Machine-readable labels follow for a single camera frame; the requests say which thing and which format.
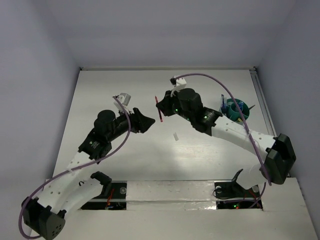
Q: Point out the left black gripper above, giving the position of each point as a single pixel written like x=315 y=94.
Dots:
x=139 y=123

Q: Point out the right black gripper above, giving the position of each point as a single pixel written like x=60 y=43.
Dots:
x=165 y=104

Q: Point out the red pen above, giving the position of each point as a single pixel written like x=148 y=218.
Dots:
x=159 y=111

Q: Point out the clear white pen cap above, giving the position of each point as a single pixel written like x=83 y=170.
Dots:
x=175 y=136

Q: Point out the blue grip clear pen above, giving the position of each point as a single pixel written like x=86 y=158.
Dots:
x=222 y=102

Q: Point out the correction fluid bottle blue cap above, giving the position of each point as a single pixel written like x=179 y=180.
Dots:
x=240 y=105

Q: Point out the blue pen with clip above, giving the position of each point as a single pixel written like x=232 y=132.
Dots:
x=226 y=109

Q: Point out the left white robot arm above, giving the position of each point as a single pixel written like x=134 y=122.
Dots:
x=45 y=211

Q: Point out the teal round organizer container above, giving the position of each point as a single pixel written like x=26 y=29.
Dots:
x=233 y=111

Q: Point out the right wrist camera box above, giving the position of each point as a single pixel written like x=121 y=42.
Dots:
x=178 y=84

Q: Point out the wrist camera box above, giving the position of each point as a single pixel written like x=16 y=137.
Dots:
x=122 y=101
x=178 y=84

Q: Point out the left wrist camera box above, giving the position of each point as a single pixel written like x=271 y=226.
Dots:
x=122 y=101

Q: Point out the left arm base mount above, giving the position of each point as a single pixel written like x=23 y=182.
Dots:
x=112 y=196

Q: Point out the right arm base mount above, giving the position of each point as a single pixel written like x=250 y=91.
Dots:
x=230 y=195

